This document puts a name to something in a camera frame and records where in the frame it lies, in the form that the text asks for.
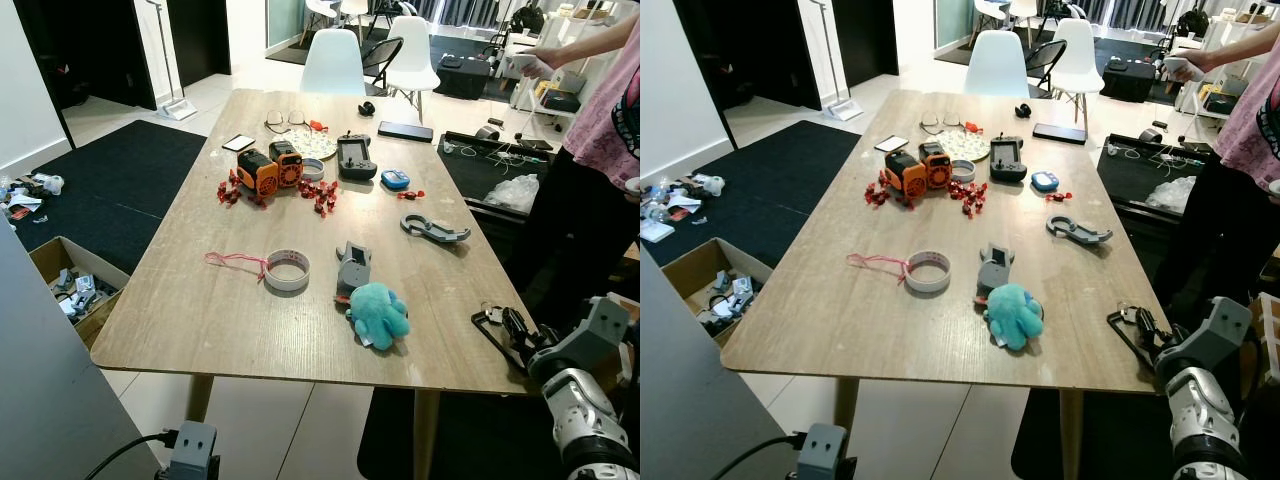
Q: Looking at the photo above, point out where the black card holder frame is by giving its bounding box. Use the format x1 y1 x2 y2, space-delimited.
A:
470 303 531 371
1105 305 1159 369

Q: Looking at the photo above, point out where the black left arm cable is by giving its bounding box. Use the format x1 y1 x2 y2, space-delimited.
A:
85 430 179 480
712 432 804 480

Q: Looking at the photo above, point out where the white pole stand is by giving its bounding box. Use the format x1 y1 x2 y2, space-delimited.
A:
810 0 863 122
145 0 199 122

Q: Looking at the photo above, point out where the clear plastic bag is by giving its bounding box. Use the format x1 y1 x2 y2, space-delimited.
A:
485 175 541 213
1145 177 1198 214

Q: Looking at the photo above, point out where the wooden table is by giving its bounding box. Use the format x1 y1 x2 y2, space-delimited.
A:
720 90 1201 480
90 88 571 480

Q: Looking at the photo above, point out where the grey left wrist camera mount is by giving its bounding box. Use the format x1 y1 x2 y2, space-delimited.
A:
170 420 219 480
797 423 846 480

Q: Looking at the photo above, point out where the white tape roll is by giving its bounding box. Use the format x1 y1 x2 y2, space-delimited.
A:
903 250 952 295
263 249 312 294

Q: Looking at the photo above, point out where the black folding chair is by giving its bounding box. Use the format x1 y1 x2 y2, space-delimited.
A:
1022 38 1066 96
360 37 404 93

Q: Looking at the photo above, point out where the black handheld remote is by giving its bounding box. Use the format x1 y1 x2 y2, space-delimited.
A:
988 133 1029 184
336 131 379 182

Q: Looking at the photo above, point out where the red clips pile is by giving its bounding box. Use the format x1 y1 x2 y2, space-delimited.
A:
217 170 266 209
948 180 989 218
865 172 913 211
300 178 341 216

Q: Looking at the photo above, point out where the taped cardboard box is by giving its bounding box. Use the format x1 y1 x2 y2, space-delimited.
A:
1250 292 1280 386

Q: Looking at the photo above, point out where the small grey gadget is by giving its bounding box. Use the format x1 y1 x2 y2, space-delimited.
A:
976 242 1015 301
335 240 373 301

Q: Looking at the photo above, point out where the open cardboard box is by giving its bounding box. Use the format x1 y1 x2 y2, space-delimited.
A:
28 236 131 351
662 237 766 351

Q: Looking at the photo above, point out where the orange black gadget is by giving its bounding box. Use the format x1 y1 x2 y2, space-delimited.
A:
236 148 281 198
916 141 953 191
884 150 929 199
268 140 305 189

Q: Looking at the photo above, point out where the black floor mat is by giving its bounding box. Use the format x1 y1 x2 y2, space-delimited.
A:
660 120 863 266
1000 388 1181 480
15 120 208 276
357 385 561 480

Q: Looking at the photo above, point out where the black open case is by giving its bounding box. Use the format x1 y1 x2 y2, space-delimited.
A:
438 130 571 226
1097 132 1216 226

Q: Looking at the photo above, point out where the white plastic chair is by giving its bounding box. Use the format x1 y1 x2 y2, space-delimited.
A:
385 15 441 126
300 28 366 97
963 28 1031 98
1045 18 1104 129

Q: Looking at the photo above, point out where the grey carabiner tool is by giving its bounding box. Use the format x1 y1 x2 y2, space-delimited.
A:
1045 214 1114 246
400 212 472 244

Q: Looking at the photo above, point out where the teal plush octopus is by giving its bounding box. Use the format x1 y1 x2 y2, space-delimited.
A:
983 283 1046 352
347 281 411 351

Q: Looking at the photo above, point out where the pink string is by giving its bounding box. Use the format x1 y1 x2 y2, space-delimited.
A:
204 250 271 281
846 252 911 283

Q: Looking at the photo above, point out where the person in pink shirt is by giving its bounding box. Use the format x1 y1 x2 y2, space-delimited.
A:
1150 20 1280 331
500 0 641 331

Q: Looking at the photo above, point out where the black smartphone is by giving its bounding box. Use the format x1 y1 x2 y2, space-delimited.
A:
377 121 435 143
1032 122 1089 145

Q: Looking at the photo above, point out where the white patterned plate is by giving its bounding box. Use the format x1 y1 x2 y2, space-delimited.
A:
285 127 339 161
935 128 991 162

